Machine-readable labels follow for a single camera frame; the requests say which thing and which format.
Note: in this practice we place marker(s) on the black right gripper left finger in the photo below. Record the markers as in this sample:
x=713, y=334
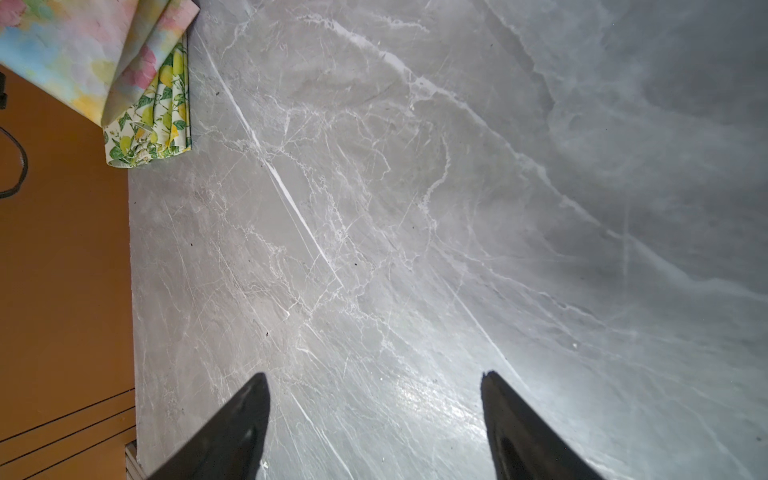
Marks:
x=231, y=444

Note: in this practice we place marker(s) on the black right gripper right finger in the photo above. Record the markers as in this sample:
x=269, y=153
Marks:
x=522, y=444

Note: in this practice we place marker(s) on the lemon print skirt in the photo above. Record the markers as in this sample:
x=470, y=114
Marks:
x=157, y=126

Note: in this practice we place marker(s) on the pastel floral skirt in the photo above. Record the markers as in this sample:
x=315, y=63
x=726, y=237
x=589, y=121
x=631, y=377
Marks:
x=97, y=57

